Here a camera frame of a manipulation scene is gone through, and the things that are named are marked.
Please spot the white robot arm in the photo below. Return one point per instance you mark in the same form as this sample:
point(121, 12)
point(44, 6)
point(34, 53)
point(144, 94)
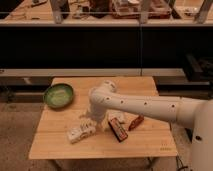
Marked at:
point(194, 114)

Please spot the long shelf bench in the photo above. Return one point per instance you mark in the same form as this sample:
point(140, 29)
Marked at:
point(107, 13)

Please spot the wooden folding table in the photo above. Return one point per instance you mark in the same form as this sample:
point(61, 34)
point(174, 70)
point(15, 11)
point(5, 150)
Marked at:
point(152, 138)

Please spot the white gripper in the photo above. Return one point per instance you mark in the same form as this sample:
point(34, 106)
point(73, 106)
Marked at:
point(97, 116)

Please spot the brown snack bar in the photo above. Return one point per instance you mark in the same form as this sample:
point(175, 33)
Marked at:
point(136, 122)

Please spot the green bowl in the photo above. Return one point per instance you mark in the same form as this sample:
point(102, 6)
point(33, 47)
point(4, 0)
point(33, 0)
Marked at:
point(58, 95)

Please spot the small white packet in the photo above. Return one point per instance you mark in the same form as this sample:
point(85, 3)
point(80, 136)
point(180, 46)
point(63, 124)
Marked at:
point(119, 116)

